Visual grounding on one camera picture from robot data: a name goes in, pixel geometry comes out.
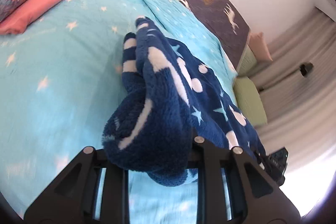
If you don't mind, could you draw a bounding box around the navy fleece star pajama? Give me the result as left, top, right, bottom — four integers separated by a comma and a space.
102, 17, 265, 186

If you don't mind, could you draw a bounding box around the green pillow front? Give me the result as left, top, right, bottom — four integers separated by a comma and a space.
234, 77, 268, 127

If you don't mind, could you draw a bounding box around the green pillow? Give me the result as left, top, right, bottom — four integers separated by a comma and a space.
238, 47, 257, 76
234, 77, 268, 127

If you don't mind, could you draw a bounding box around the grey pleated curtain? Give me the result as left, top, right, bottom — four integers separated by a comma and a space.
249, 9, 335, 171

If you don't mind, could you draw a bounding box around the black floor lamp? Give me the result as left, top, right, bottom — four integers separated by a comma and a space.
257, 62, 314, 93

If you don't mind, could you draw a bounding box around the green pillow back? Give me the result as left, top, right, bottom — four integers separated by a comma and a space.
238, 47, 257, 76

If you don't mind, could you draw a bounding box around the light blue star quilt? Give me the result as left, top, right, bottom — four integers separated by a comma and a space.
1, 0, 228, 216

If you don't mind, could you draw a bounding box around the beige pillow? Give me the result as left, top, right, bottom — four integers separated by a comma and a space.
249, 32, 273, 62

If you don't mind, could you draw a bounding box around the folded pink cloth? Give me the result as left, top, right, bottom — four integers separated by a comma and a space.
1, 0, 62, 35

